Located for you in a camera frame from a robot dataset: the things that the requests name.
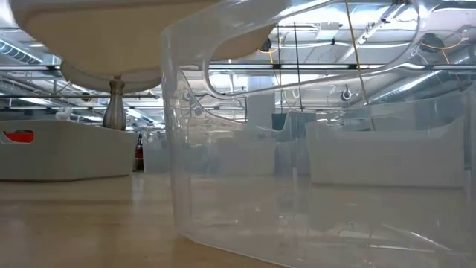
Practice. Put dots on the grey plastic basket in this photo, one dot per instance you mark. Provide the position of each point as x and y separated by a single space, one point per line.
74 156

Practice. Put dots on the white building column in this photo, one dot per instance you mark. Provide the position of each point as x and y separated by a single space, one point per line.
261 100

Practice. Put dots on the long ceiling light strip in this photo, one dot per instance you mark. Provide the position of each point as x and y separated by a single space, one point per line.
316 67

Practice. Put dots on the white shade table lamp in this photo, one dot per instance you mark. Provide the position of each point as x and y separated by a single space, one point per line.
114 111

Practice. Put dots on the small white figure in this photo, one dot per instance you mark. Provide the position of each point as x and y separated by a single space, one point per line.
64 114

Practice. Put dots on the silver ventilation duct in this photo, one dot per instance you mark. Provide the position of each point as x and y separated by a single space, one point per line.
18 52
427 80

